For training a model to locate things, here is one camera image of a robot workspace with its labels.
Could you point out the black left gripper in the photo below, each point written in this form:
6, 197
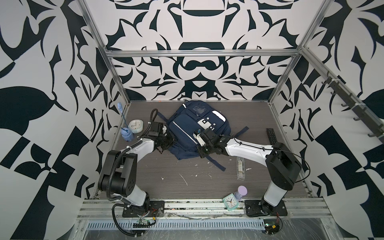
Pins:
172, 140

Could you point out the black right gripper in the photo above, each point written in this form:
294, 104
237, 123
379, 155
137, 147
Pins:
202, 155

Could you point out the navy blue student backpack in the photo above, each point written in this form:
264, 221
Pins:
193, 117

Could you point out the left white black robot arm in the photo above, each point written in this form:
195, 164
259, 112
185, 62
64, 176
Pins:
119, 173

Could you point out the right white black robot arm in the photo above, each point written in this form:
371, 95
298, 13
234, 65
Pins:
283, 166

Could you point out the clear plastic ruler case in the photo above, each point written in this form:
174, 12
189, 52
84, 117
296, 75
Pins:
241, 170

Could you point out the purple lidded small bottle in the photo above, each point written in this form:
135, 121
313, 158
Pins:
241, 192

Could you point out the black tv remote control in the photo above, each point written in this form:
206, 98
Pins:
272, 136

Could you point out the small green alarm clock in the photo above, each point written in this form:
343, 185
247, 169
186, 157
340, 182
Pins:
230, 202

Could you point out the left small circuit board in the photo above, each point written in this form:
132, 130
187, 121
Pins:
142, 223

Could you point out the right circuit board green light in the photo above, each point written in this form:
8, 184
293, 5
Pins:
272, 226

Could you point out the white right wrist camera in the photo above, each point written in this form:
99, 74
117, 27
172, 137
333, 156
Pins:
197, 136

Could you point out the light blue round wall clock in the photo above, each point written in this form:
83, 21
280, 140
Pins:
136, 126

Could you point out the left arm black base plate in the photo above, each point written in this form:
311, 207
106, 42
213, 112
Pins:
144, 211

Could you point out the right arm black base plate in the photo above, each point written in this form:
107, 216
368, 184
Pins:
260, 208

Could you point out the white perforated cable tray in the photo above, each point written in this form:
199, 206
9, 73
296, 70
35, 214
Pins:
181, 224

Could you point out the wall mounted hook rail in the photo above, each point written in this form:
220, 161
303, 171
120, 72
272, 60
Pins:
361, 110

